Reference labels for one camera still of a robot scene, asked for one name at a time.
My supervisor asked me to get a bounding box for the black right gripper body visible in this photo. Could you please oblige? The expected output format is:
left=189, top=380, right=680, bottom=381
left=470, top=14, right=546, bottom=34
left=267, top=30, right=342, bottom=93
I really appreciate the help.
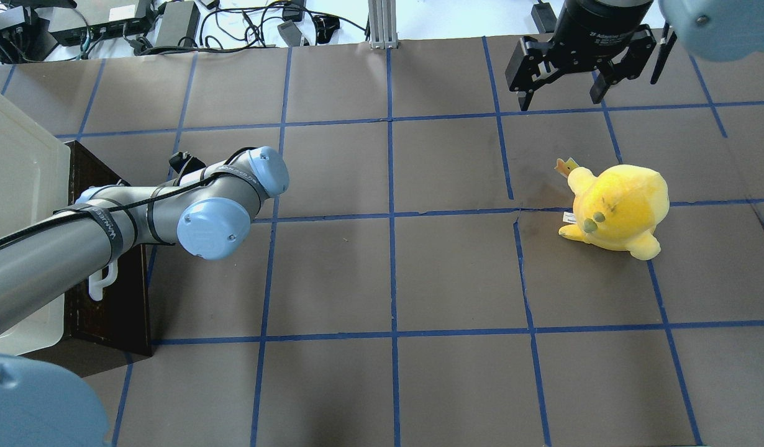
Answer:
left=505, top=1, right=657, bottom=93

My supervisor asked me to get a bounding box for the white drawer handle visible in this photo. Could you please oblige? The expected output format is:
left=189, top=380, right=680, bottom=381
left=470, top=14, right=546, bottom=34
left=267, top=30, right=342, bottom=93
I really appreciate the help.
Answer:
left=87, top=261, right=119, bottom=302

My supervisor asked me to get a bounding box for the dark wooden drawer cabinet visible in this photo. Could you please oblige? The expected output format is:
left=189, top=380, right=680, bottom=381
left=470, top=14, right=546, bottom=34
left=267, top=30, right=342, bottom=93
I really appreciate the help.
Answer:
left=22, top=140, right=154, bottom=377

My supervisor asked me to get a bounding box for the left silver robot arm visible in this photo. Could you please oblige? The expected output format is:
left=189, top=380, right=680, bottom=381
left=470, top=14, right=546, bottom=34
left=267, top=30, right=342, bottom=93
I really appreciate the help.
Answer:
left=0, top=147, right=290, bottom=446

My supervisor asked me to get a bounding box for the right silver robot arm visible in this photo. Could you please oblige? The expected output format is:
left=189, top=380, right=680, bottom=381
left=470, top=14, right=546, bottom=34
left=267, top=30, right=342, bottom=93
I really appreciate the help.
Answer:
left=505, top=1, right=764, bottom=111

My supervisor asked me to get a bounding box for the yellow plush dinosaur toy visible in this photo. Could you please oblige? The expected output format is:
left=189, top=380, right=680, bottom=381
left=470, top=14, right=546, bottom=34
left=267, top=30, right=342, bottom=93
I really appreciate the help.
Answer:
left=555, top=158, right=670, bottom=261

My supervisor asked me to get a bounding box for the black power adapter brick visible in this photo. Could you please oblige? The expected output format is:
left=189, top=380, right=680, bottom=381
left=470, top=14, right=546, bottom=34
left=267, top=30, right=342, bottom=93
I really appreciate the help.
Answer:
left=153, top=1, right=200, bottom=48

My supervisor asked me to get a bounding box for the aluminium frame post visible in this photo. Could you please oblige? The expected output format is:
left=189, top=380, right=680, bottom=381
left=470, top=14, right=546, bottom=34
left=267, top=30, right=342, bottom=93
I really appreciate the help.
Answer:
left=368, top=0, right=399, bottom=49

